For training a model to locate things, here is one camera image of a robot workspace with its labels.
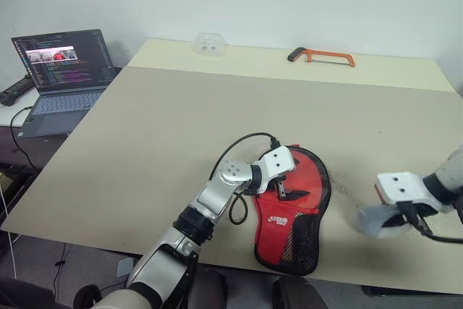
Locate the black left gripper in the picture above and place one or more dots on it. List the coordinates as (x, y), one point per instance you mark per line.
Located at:
(279, 186)

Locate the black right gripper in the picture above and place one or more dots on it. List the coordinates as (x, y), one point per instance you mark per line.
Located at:
(419, 215)

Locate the red and black paddle case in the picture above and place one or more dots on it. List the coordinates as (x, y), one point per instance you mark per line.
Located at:
(285, 215)

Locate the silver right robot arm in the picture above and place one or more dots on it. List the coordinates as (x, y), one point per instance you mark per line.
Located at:
(452, 175)

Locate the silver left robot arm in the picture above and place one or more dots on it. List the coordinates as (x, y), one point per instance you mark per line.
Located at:
(213, 193)

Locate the orange hacksaw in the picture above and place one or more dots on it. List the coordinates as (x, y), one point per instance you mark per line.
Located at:
(329, 55)

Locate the clear plastic holder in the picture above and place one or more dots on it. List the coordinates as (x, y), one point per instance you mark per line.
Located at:
(210, 44)

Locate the grey open laptop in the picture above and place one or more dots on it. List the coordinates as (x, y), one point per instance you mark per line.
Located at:
(65, 106)

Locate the dark side desk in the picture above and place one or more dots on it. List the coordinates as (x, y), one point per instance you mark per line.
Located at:
(32, 153)

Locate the black handheld device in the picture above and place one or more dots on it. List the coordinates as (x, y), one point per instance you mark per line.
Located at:
(16, 90)

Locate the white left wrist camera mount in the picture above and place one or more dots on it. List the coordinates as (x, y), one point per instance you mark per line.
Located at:
(276, 164)

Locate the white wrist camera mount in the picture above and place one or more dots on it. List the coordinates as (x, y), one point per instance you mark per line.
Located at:
(401, 184)
(276, 164)

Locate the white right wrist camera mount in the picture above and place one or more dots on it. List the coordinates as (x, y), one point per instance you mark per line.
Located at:
(401, 184)

